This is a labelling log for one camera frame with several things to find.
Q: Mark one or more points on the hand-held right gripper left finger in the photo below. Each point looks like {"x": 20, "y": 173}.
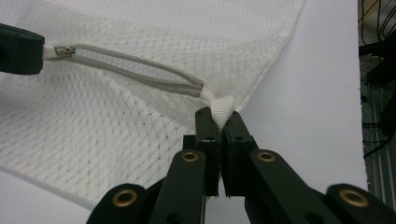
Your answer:
{"x": 208, "y": 149}

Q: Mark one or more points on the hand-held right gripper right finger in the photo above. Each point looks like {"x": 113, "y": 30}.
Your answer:
{"x": 235, "y": 149}

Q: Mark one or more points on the white mesh laundry bag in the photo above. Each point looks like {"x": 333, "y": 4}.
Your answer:
{"x": 109, "y": 124}

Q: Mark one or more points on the aluminium rail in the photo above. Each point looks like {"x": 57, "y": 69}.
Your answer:
{"x": 378, "y": 174}

